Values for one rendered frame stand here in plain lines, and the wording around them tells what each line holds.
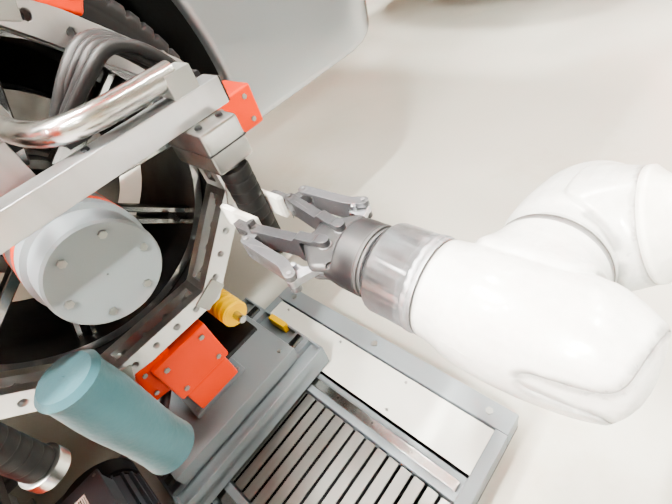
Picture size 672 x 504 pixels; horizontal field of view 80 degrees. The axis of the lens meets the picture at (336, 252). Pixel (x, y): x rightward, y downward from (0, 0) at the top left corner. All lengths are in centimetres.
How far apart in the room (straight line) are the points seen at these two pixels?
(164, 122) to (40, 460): 35
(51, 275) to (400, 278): 35
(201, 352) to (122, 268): 35
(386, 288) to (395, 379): 84
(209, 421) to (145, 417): 45
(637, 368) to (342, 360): 100
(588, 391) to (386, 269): 16
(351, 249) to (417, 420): 80
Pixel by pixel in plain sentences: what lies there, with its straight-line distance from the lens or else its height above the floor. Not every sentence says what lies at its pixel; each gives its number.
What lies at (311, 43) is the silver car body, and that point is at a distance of 104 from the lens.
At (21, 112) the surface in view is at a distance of 88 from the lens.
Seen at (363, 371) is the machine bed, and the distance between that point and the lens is 119.
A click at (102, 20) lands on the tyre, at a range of 72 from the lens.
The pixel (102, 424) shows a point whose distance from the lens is 65.
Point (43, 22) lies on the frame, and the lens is 62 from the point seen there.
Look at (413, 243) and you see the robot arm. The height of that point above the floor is 87.
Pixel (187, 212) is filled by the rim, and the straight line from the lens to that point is 83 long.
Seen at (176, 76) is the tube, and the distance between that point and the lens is 46.
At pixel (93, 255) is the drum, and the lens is 51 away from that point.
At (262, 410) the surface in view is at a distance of 116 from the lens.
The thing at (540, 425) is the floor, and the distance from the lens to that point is 120.
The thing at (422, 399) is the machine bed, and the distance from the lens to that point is 113.
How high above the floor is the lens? 111
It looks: 43 degrees down
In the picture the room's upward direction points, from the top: 21 degrees counter-clockwise
